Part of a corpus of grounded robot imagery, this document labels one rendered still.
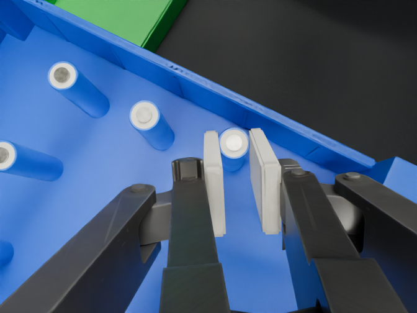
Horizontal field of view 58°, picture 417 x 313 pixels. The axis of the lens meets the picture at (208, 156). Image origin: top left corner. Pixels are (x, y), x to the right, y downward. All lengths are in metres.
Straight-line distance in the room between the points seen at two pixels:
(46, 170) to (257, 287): 0.16
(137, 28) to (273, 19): 0.23
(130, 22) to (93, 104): 0.43
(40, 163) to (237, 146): 0.13
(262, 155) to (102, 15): 0.58
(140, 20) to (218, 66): 0.15
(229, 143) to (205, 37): 0.47
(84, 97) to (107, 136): 0.05
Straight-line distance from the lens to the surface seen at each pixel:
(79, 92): 0.24
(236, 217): 0.27
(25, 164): 0.25
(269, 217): 0.15
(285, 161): 0.18
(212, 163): 0.15
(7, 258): 0.30
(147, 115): 0.21
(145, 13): 0.69
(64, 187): 0.29
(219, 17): 0.68
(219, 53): 0.65
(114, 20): 0.70
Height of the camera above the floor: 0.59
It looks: 81 degrees down
